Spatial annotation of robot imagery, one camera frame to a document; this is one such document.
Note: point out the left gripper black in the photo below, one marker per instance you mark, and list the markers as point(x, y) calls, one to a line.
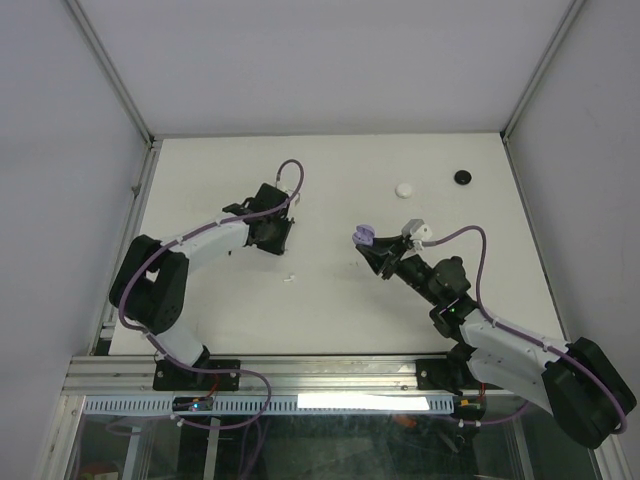
point(276, 247)

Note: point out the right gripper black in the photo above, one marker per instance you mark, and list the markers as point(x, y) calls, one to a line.
point(383, 258)

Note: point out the purple earbud charging case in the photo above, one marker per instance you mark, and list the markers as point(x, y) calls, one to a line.
point(363, 235)

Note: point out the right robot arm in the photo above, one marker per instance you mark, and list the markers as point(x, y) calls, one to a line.
point(574, 382)

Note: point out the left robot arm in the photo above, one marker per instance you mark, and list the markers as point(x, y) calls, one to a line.
point(150, 287)

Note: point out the small circuit board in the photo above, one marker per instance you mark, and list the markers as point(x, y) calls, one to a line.
point(199, 404)

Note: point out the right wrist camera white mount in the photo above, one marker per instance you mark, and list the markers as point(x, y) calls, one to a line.
point(417, 234)

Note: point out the aluminium frame post left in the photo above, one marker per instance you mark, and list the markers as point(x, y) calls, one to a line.
point(90, 36)

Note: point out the aluminium frame post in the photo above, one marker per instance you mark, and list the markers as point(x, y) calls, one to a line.
point(90, 36)
point(556, 41)

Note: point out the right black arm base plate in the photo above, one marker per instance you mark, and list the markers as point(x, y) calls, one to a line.
point(434, 373)

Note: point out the grey slotted cable duct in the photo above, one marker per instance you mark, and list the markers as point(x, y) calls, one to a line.
point(303, 404)

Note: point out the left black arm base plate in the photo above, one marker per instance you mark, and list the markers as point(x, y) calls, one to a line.
point(169, 377)

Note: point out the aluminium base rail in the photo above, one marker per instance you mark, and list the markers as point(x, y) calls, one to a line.
point(287, 375)

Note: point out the aluminium frame post right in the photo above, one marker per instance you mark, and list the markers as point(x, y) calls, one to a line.
point(556, 41)

